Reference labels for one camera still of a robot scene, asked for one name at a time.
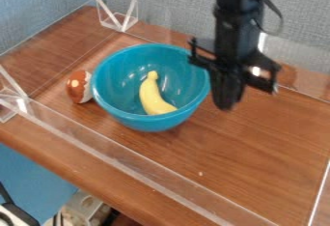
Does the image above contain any grey box under table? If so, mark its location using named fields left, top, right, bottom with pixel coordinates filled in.
left=59, top=190, right=112, bottom=226

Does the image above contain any black chair edge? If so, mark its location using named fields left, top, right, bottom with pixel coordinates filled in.
left=0, top=183, right=40, bottom=226

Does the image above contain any clear acrylic front barrier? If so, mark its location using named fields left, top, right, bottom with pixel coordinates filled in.
left=0, top=67, right=277, bottom=226

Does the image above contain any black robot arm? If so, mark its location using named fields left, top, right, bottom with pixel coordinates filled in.
left=190, top=0, right=281, bottom=110

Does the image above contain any clear acrylic back barrier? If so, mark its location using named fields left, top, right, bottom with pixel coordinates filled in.
left=92, top=11, right=330, bottom=110

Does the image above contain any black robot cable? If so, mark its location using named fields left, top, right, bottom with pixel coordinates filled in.
left=255, top=0, right=286, bottom=37

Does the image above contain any yellow toy banana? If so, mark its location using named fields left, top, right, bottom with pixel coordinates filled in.
left=139, top=71, right=176, bottom=115

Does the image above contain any clear acrylic barrier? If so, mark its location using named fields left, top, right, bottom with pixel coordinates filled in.
left=0, top=67, right=277, bottom=226
left=92, top=11, right=330, bottom=110

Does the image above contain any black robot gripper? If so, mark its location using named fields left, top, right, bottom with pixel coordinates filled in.
left=190, top=7, right=281, bottom=110

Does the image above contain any blue plastic bowl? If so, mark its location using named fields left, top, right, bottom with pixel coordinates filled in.
left=91, top=43, right=210, bottom=132

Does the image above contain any brown white toy mushroom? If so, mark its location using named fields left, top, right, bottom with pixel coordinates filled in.
left=66, top=70, right=92, bottom=103

